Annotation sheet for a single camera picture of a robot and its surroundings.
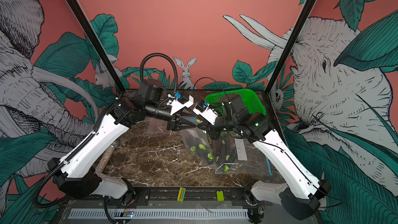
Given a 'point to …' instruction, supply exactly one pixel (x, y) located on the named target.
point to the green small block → (220, 196)
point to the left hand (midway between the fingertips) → (195, 118)
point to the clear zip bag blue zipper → (238, 155)
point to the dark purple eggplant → (225, 149)
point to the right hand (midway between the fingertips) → (199, 123)
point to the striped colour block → (181, 194)
